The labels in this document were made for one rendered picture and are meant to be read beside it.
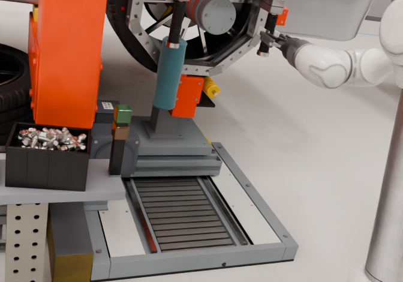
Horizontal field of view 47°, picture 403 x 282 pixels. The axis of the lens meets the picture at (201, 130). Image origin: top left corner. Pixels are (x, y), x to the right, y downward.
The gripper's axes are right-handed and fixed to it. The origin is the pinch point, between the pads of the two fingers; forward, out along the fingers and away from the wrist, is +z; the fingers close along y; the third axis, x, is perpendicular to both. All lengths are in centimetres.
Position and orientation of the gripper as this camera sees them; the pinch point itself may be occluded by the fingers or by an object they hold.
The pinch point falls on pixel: (268, 33)
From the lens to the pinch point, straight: 166.4
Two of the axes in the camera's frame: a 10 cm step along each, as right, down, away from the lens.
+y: 9.2, 0.2, 4.0
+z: -3.4, -4.7, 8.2
